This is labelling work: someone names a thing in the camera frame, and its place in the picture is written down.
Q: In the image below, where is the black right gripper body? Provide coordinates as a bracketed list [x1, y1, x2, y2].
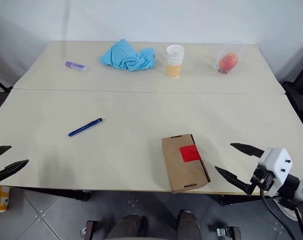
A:
[249, 165, 278, 195]

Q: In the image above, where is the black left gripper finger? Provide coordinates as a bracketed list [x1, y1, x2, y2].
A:
[0, 159, 30, 183]
[0, 145, 12, 160]

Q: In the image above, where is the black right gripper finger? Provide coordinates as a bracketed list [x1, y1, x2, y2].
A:
[230, 142, 265, 159]
[214, 165, 255, 197]

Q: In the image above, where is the brown cardboard box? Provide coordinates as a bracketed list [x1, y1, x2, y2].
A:
[161, 133, 212, 195]

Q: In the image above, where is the red tape piece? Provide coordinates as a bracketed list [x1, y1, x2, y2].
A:
[179, 144, 201, 163]

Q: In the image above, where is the dark rounded shape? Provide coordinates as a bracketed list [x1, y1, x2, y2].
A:
[178, 210, 202, 240]
[108, 213, 148, 240]

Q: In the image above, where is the black chair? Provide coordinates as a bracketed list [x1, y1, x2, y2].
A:
[282, 58, 303, 141]

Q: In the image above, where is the red apple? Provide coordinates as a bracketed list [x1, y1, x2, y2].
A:
[218, 51, 239, 71]

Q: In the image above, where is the fruit in clear plastic bag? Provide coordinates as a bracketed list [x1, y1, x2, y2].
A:
[213, 40, 248, 75]

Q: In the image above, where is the stack of paper cups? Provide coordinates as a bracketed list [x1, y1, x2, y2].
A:
[166, 44, 186, 80]

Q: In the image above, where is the light blue crumpled cloth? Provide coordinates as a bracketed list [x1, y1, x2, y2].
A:
[99, 38, 157, 73]

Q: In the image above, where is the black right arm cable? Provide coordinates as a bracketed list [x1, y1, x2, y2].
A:
[259, 186, 303, 240]

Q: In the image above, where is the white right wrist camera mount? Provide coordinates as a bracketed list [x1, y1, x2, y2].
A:
[257, 147, 294, 198]

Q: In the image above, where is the black table frame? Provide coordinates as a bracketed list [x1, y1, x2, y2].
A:
[10, 185, 267, 207]

